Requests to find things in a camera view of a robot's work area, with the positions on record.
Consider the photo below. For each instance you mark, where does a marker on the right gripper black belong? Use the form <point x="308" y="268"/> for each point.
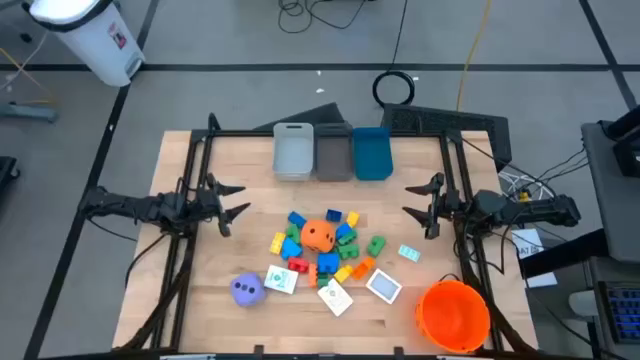
<point x="450" y="207"/>

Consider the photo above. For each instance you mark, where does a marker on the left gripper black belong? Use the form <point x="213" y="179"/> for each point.
<point x="200" y="205"/>

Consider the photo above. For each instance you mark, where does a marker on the small light teal card box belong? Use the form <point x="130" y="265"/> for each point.
<point x="409" y="253"/>

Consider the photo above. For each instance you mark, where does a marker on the yellow toy block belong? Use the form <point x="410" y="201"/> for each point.
<point x="353" y="219"/>
<point x="343" y="274"/>
<point x="277" y="243"/>

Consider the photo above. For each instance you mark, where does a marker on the purple foam die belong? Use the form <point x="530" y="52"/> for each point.
<point x="247" y="290"/>

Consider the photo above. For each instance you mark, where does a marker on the playing card box black print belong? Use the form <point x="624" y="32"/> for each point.
<point x="384" y="286"/>

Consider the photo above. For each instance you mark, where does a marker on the playing card box teal print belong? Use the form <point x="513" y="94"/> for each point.
<point x="281" y="279"/>

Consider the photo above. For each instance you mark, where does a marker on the red toy block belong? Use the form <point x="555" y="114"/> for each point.
<point x="298" y="265"/>

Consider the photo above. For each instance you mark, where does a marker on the orange foam die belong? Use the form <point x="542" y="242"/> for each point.
<point x="318" y="236"/>

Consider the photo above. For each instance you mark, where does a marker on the slim orange toy block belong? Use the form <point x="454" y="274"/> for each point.
<point x="312" y="276"/>

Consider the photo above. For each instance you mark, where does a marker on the large blue toy block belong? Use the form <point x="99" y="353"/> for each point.
<point x="328" y="263"/>

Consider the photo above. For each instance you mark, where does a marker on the small green toy block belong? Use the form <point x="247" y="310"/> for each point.
<point x="323" y="281"/>

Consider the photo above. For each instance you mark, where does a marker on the playing card box brown print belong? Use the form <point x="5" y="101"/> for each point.
<point x="335" y="300"/>

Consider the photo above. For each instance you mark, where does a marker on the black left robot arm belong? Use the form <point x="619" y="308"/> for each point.
<point x="125" y="205"/>

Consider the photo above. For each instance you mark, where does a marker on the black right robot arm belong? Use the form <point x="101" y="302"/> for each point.
<point x="530" y="210"/>

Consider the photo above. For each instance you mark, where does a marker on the blue plastic bin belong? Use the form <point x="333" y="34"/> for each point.
<point x="372" y="155"/>

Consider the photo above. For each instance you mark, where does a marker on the light grey plastic bin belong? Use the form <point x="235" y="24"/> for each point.
<point x="293" y="152"/>

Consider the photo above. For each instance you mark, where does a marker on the black perforated panel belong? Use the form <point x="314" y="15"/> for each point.
<point x="440" y="121"/>

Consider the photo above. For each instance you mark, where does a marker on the dark grey plastic bin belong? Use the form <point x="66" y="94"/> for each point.
<point x="334" y="155"/>

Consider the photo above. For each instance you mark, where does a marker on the white paper label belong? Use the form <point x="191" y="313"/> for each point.
<point x="527" y="245"/>

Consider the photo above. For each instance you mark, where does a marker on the orange plastic bucket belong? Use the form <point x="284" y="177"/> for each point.
<point x="452" y="315"/>

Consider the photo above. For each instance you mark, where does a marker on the black wedge panel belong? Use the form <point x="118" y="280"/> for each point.
<point x="315" y="119"/>

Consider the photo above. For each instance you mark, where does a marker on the white paper sheet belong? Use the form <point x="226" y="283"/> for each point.
<point x="542" y="280"/>

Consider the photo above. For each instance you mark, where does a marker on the black desk beam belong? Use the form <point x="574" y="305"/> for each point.
<point x="560" y="255"/>

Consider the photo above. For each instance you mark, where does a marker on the grey desk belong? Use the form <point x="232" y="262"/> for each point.
<point x="610" y="200"/>

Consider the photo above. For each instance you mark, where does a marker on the grey computer mouse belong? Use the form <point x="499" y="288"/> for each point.
<point x="582" y="303"/>

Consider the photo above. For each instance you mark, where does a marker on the white trash can black rim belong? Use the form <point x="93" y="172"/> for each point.
<point x="95" y="40"/>

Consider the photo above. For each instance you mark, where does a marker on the black device on desk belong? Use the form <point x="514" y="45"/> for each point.
<point x="627" y="150"/>

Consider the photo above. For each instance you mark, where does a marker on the grey floor stand foot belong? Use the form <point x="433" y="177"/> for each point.
<point x="30" y="112"/>

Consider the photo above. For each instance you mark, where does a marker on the black floor object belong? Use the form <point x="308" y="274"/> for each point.
<point x="7" y="172"/>

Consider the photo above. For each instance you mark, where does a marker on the black keyboard blue backlight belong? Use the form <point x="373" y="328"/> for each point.
<point x="622" y="310"/>

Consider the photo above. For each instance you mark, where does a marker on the black metal rig frame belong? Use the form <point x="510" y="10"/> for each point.
<point x="235" y="133"/>

